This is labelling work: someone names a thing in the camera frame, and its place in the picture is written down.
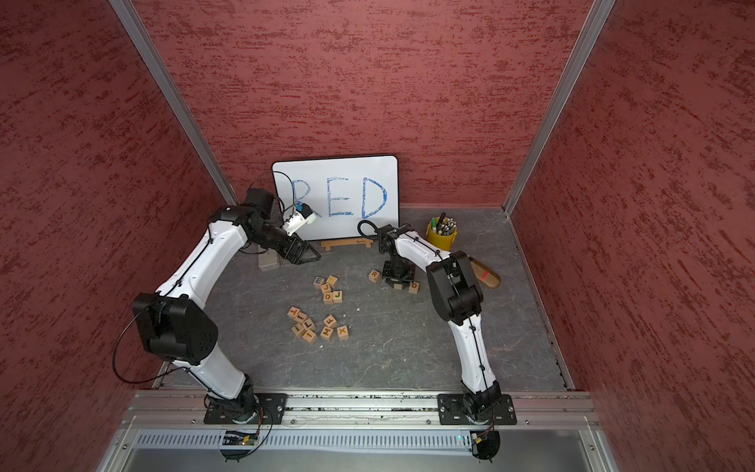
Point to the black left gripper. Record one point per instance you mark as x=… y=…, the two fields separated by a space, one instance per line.
x=297 y=257

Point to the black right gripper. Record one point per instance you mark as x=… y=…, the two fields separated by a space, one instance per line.
x=391 y=278

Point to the wooden R letter block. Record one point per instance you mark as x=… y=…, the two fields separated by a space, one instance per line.
x=374 y=275

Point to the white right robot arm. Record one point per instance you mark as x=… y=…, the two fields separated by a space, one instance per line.
x=457 y=298

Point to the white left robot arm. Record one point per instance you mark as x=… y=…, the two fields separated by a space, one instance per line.
x=171 y=321

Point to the wooden T letter block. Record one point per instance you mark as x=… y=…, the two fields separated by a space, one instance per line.
x=293 y=312

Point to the wooden X letter block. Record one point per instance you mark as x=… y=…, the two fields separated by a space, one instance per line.
x=342 y=332

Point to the wooden I letter block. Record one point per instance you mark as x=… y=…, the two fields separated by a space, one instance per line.
x=309 y=336

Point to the wooden whiteboard stand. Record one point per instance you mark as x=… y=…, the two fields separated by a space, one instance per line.
x=328 y=245

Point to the grey felt pad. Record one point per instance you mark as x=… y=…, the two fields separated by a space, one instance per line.
x=268 y=261

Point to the yellow pen cup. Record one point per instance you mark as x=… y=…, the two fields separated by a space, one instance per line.
x=442 y=232

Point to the whiteboard with RED written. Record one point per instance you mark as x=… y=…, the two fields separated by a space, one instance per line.
x=340 y=192

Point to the brown whiteboard eraser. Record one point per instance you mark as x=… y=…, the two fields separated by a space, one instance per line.
x=485 y=274

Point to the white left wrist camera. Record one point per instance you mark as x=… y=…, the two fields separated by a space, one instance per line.
x=301 y=215

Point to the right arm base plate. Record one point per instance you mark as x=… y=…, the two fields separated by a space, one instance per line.
x=459 y=409

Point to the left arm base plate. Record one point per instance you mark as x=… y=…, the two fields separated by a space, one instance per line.
x=259 y=408

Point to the aluminium front rail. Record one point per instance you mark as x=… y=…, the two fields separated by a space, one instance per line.
x=411 y=410

